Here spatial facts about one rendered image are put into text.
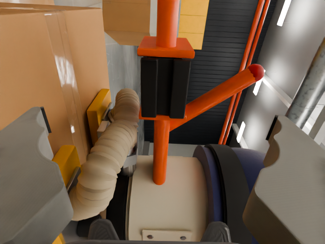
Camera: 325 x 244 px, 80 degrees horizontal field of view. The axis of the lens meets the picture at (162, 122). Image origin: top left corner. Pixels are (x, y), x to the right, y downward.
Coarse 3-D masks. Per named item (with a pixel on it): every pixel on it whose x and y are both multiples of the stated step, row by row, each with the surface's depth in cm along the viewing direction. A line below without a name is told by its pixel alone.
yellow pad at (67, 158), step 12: (60, 156) 23; (72, 156) 24; (60, 168) 22; (72, 168) 24; (72, 180) 24; (96, 216) 26; (72, 228) 24; (84, 228) 25; (60, 240) 22; (72, 240) 24
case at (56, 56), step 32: (0, 32) 16; (32, 32) 20; (64, 32) 26; (96, 32) 38; (0, 64) 16; (32, 64) 20; (64, 64) 26; (96, 64) 39; (0, 96) 16; (32, 96) 20; (64, 96) 27; (0, 128) 16; (64, 128) 27
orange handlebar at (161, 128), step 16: (160, 0) 19; (176, 0) 18; (160, 16) 19; (176, 16) 19; (160, 32) 20; (176, 32) 20; (160, 128) 26; (160, 144) 27; (160, 160) 29; (160, 176) 31
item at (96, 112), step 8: (96, 96) 38; (104, 96) 38; (96, 104) 35; (104, 104) 38; (112, 104) 42; (88, 112) 33; (96, 112) 34; (104, 112) 38; (88, 120) 34; (96, 120) 34; (104, 120) 36; (96, 128) 35; (96, 136) 36
